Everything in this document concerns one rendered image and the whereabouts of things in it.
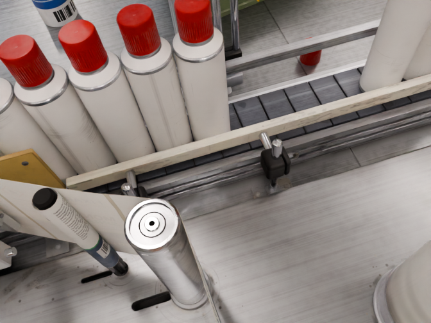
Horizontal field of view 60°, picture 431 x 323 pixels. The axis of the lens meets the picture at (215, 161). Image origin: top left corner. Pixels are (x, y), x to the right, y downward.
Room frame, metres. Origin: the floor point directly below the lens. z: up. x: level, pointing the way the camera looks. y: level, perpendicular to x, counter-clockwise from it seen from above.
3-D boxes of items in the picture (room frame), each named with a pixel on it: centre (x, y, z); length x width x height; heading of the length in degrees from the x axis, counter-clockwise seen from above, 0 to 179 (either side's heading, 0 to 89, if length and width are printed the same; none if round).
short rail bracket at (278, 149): (0.22, -0.07, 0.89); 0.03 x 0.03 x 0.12; 9
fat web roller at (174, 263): (0.10, 0.05, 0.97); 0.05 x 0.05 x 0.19
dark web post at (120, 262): (0.13, 0.12, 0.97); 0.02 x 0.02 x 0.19
